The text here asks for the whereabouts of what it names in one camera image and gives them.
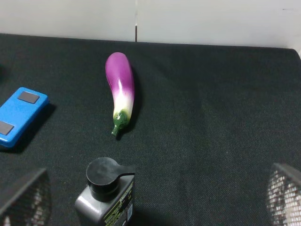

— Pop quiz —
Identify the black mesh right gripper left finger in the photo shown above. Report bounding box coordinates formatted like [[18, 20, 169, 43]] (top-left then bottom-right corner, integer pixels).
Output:
[[0, 168, 52, 226]]

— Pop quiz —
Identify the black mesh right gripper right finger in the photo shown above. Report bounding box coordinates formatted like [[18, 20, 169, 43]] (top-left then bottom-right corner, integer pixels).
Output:
[[266, 163, 301, 226]]

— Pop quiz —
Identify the grey pump bottle black cap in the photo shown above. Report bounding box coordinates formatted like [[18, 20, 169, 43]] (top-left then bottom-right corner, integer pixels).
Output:
[[75, 157, 135, 226]]

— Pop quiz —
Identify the blue box with grey pads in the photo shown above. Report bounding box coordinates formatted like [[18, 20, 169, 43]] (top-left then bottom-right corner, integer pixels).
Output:
[[0, 87, 49, 148]]

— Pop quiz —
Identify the black table cloth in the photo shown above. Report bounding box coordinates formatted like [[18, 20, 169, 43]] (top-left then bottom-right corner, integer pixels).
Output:
[[0, 34, 301, 226]]

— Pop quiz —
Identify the purple toy eggplant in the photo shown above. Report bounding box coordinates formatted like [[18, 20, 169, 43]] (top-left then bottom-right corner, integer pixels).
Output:
[[105, 52, 135, 136]]

